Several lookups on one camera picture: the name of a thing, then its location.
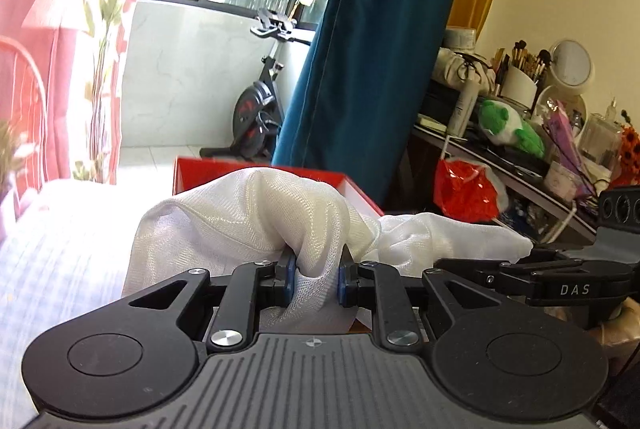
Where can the green and white plush toy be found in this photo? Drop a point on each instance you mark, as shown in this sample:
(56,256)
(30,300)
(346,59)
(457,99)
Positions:
(505,124)

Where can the round white vanity mirror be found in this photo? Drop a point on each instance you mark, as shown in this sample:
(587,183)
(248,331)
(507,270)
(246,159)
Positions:
(570,64)

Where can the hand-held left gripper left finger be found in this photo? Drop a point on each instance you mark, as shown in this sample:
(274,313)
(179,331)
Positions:
(286,274)

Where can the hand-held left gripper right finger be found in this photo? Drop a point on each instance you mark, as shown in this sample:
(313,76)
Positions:
(342,286)

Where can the dark blue curtain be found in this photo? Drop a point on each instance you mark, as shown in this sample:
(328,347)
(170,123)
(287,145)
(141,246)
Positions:
(360,59)

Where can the black exercise bike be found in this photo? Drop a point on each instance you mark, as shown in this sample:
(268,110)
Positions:
(255,109)

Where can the beige cloth bag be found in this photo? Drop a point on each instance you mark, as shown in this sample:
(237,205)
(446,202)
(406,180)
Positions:
(457,66)

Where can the white mesh cloth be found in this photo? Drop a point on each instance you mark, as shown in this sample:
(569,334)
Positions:
(240,219)

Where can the clear glass bottle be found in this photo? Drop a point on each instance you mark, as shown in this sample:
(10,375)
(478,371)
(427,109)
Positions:
(600,139)

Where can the dark cluttered desk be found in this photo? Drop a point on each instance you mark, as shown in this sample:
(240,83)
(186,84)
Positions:
(530,189)

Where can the white spray bottle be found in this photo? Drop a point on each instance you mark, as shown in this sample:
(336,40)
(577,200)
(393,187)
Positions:
(462,109)

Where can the purple packet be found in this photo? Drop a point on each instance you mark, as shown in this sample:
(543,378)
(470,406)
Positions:
(562,129)

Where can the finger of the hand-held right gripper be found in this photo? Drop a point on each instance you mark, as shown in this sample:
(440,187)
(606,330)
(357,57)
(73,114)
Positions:
(465,266)
(575,289)

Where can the white cosmetic jar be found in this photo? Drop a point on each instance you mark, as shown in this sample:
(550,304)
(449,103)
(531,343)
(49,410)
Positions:
(562,181)

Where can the bunch of makeup brushes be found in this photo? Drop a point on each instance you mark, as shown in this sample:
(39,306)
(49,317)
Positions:
(520,56)

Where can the roll of tape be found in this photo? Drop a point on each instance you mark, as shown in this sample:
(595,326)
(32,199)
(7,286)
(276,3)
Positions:
(459,37)

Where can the red printed cardboard box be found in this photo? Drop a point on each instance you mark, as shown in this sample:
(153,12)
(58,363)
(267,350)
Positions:
(200,171)

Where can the red plastic bag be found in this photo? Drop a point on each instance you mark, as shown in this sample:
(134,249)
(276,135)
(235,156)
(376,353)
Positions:
(465,194)

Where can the orange artificial flowers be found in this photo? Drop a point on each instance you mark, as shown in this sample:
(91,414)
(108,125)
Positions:
(627,154)

